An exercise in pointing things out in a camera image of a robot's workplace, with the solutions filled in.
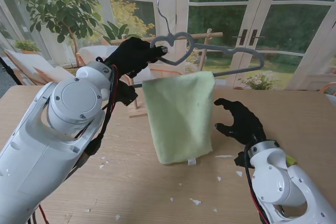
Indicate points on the light green square towel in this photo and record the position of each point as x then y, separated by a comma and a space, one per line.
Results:
181, 116

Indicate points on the lime green clothes peg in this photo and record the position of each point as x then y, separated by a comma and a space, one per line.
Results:
290, 161

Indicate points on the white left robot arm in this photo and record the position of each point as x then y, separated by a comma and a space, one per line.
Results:
47, 142

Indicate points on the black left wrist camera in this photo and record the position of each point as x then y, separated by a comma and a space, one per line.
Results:
127, 94

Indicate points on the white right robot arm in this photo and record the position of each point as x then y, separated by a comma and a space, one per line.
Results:
278, 182

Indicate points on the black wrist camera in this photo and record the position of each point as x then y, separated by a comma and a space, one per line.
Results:
240, 159
127, 94

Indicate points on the printed garden room backdrop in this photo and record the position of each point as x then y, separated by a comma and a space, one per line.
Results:
288, 11

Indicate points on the black tripod leg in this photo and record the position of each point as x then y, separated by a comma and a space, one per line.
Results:
9, 70

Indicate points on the wooden hanging rack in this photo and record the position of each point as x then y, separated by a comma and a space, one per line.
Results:
204, 36

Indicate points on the grey heart clothes hanger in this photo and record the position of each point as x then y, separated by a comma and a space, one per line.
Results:
210, 47

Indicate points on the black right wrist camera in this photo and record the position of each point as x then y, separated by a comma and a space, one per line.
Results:
240, 159

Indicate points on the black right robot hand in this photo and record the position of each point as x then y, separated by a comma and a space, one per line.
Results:
244, 124

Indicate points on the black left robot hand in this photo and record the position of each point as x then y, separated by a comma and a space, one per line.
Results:
131, 53

